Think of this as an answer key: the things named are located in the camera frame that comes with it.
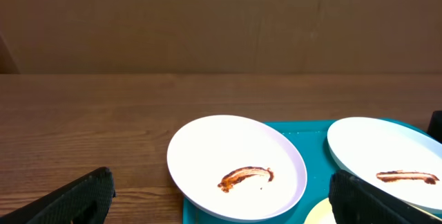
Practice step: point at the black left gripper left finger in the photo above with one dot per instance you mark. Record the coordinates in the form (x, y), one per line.
(85, 200)

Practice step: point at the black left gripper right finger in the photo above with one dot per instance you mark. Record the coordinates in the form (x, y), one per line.
(354, 201)

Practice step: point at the yellow plate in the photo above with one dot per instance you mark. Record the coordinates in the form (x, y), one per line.
(321, 213)

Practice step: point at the white plate with sauce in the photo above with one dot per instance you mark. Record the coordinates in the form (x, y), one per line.
(236, 168)
(399, 160)

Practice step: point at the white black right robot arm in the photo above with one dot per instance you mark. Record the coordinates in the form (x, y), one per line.
(435, 126)

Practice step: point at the teal plastic tray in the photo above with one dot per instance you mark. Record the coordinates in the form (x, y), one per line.
(310, 138)

